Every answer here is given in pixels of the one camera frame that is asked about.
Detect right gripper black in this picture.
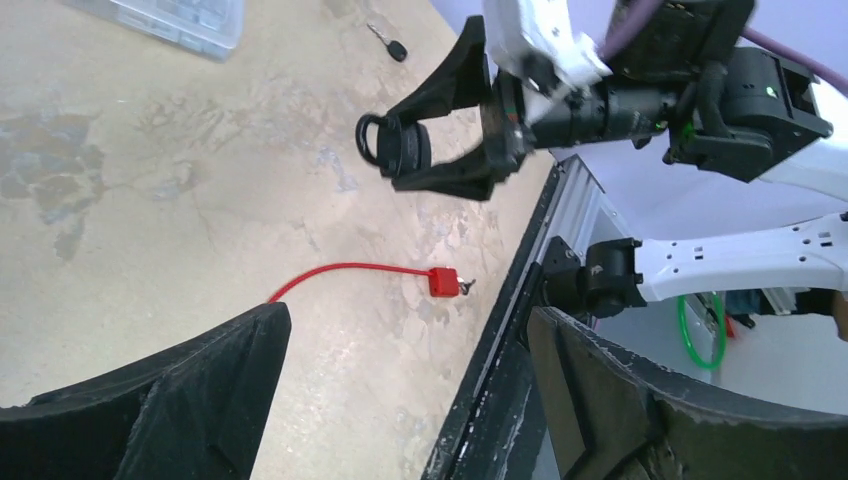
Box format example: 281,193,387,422
384,15,534,202

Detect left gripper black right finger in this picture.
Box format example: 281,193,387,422
527,307,847,479

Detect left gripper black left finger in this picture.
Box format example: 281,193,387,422
1,303,291,479

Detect black padlock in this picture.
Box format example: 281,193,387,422
355,114,432,179

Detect red cable lock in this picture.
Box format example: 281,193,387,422
267,262,462,303

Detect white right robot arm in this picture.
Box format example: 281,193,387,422
355,1,847,318

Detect black car key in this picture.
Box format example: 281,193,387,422
367,23,408,63

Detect small key in red lock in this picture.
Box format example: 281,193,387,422
458,278,476,296

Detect person hand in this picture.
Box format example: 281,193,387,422
831,292,848,342

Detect clear plastic organizer box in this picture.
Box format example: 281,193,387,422
68,0,245,62

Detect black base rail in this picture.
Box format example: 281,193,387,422
421,155,597,479

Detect green hose loop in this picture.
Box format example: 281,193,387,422
676,291,728,372

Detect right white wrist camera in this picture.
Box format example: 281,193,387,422
482,0,611,98

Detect aluminium frame rail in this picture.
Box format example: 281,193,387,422
529,155,637,280

